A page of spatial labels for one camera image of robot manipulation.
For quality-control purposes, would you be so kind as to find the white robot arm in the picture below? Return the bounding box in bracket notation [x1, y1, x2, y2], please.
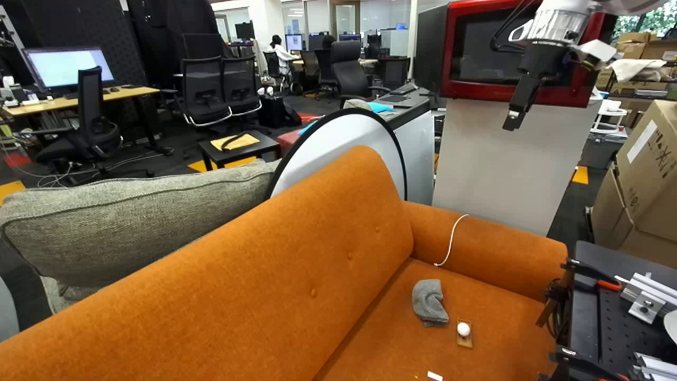
[490, 0, 665, 132]

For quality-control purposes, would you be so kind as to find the computer monitor on desk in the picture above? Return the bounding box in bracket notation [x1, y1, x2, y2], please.
[24, 47, 114, 90]

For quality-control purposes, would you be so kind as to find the orange fabric sofa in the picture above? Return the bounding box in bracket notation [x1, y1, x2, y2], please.
[0, 146, 567, 381]

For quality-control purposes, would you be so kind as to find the white cable on sofa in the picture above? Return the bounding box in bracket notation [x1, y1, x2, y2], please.
[432, 211, 469, 271]

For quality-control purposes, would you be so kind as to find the black mesh office chair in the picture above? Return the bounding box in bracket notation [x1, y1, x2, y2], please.
[182, 56, 232, 129]

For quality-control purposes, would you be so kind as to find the small white ball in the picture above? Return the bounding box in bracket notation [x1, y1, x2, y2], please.
[456, 321, 472, 336]

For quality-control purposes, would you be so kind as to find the grey crumpled cloth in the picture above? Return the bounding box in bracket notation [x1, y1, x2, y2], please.
[412, 279, 447, 326]

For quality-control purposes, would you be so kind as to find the black mounting plate with clamps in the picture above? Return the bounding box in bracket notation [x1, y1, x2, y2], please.
[544, 242, 677, 381]

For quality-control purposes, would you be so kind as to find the small black side table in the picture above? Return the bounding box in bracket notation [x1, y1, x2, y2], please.
[198, 129, 281, 171]

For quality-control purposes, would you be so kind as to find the grey cushion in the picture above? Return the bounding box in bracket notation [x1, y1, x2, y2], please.
[0, 164, 276, 289]

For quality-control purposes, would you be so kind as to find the wooden office desk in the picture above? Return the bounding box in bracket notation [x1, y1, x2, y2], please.
[2, 85, 162, 119]

